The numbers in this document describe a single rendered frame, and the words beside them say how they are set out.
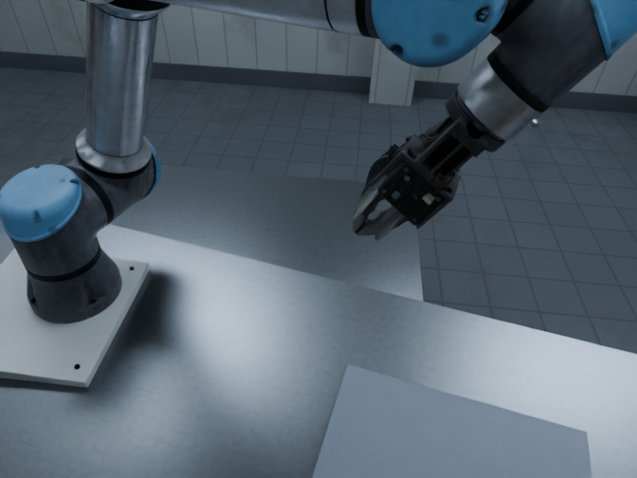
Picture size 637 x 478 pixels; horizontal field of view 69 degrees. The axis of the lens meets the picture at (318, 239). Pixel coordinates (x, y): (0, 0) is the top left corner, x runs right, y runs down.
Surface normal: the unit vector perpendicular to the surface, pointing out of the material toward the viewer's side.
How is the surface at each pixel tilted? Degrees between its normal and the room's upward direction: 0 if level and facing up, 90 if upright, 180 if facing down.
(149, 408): 0
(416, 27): 90
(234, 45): 90
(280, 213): 0
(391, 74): 90
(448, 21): 90
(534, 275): 0
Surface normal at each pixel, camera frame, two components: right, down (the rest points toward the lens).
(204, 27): -0.10, 0.66
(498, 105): -0.37, 0.50
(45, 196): 0.04, -0.65
